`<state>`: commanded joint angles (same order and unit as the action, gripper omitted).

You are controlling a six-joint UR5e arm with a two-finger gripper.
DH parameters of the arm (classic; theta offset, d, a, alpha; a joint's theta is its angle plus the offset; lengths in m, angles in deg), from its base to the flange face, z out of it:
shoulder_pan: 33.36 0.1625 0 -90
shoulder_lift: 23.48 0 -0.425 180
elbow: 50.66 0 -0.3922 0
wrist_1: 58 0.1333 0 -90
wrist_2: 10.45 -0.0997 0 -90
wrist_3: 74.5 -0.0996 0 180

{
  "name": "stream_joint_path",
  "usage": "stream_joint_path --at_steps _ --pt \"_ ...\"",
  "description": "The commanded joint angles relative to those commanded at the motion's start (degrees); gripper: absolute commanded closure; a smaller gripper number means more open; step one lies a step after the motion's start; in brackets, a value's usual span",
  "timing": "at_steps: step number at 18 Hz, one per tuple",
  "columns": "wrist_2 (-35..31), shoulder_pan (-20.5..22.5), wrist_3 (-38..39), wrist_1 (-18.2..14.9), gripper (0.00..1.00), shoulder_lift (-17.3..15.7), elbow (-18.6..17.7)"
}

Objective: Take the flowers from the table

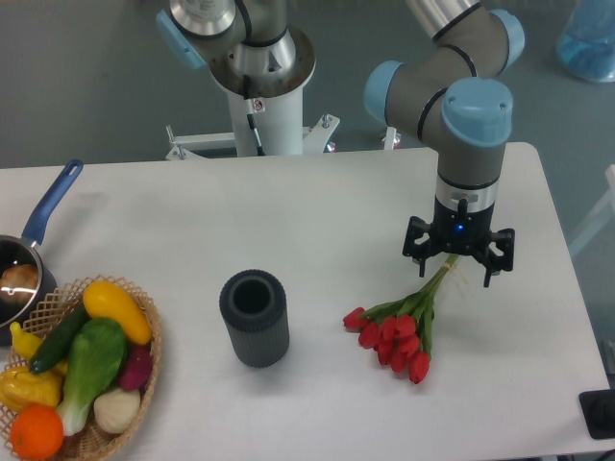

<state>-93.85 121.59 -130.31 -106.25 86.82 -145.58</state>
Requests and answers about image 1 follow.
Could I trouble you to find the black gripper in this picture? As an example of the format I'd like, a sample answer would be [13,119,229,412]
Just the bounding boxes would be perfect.
[402,198,515,287]

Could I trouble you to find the red tulip bouquet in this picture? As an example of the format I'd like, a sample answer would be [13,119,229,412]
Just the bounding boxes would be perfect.
[342,255,458,384]

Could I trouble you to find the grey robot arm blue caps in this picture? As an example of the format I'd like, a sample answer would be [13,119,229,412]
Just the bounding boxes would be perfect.
[156,1,525,277]

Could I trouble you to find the dark grey ribbed vase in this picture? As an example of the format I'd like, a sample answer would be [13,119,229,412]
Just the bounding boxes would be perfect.
[219,269,289,368]

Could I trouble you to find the black device at edge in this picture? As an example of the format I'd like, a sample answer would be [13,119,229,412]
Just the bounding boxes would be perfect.
[578,389,614,440]

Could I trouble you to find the purple red onion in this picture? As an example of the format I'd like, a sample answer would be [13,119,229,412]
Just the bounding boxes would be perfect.
[117,346,153,391]

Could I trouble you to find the yellow squash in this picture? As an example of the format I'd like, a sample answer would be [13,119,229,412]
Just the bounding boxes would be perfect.
[83,280,153,346]

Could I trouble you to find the green bok choy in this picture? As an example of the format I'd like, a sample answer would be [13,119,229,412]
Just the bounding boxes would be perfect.
[57,318,127,437]

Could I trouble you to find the white garlic bulb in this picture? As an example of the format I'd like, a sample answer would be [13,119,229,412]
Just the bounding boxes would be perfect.
[93,388,141,434]

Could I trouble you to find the green cucumber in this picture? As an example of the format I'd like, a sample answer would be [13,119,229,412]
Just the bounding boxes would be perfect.
[29,303,90,375]

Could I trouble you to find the woven wicker basket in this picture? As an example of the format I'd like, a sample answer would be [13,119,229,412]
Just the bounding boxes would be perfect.
[0,274,163,461]

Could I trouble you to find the browned bread in pan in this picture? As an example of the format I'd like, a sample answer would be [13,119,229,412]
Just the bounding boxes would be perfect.
[1,264,38,305]

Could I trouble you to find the orange fruit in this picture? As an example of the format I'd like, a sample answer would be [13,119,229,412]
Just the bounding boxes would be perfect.
[9,404,64,460]

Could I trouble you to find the yellow bell pepper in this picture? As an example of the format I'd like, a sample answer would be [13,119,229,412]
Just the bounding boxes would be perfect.
[1,366,63,413]

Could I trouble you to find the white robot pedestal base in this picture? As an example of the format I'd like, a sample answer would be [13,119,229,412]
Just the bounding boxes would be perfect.
[165,26,403,161]

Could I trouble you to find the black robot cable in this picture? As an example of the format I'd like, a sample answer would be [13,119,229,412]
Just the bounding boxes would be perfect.
[241,74,266,157]

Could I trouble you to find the blue handled saucepan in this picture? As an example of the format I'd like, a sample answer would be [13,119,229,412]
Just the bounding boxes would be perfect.
[1,159,84,347]

